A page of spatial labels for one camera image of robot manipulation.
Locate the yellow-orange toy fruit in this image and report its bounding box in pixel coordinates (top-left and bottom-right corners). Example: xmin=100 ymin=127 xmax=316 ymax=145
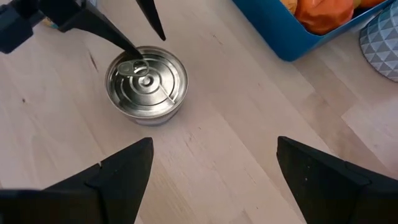
xmin=279 ymin=0 xmax=299 ymax=15

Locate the red-orange wrinkled toy fruit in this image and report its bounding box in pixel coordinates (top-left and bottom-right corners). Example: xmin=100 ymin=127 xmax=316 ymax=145
xmin=294 ymin=0 xmax=355 ymax=35

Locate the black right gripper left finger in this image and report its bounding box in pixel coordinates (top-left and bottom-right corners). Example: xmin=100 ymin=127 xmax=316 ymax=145
xmin=40 ymin=137 xmax=155 ymax=224

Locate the succulent in patterned pot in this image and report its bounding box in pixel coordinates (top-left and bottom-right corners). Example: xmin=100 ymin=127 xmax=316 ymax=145
xmin=359 ymin=1 xmax=398 ymax=83

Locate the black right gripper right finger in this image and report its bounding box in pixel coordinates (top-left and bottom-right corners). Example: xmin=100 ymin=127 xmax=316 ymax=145
xmin=276 ymin=136 xmax=398 ymax=224

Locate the small silver-lid blue can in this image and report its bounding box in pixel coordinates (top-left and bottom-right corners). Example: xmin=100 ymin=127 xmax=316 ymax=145
xmin=104 ymin=45 xmax=189 ymax=127

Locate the teal plastic tray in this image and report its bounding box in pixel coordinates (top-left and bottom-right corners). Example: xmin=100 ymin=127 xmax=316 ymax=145
xmin=231 ymin=0 xmax=396 ymax=62

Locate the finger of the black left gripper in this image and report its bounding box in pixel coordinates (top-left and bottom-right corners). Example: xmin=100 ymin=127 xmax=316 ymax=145
xmin=135 ymin=0 xmax=167 ymax=42
xmin=58 ymin=6 xmax=144 ymax=60

